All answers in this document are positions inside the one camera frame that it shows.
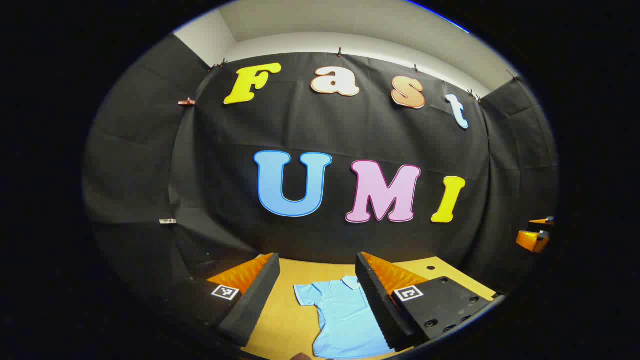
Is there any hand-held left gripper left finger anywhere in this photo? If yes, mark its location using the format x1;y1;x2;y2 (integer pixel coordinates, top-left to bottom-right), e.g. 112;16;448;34
162;252;282;348

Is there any light blue T-shirt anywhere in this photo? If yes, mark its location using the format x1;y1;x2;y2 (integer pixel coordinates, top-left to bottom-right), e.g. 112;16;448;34
293;276;394;360

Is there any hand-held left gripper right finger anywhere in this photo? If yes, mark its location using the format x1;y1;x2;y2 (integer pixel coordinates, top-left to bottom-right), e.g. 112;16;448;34
355;251;505;352

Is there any black backdrop cloth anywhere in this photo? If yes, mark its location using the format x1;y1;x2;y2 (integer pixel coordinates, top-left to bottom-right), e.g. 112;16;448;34
82;34;560;301

